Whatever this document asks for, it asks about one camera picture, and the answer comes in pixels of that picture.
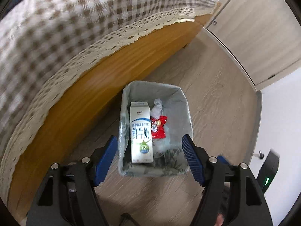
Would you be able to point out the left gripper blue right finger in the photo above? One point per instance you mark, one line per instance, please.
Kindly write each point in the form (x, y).
(195, 157)

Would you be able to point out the grey lined trash bin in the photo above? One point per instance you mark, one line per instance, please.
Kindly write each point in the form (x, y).
(169, 158)

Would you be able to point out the light wood wardrobe door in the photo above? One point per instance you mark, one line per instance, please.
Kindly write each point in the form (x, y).
(261, 36)

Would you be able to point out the checkered lace bedspread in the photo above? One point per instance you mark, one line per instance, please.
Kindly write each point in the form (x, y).
(47, 44)

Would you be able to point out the red snack packet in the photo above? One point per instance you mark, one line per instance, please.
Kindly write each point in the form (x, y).
(157, 127)

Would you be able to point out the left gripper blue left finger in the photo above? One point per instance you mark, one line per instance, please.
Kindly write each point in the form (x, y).
(102, 160)

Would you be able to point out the white milk carton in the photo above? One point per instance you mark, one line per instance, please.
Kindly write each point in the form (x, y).
(140, 130)

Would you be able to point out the orange wooden bed frame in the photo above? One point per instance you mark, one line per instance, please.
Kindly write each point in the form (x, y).
(51, 136)

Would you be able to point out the white tissue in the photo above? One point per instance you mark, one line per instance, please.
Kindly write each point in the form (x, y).
(156, 111)

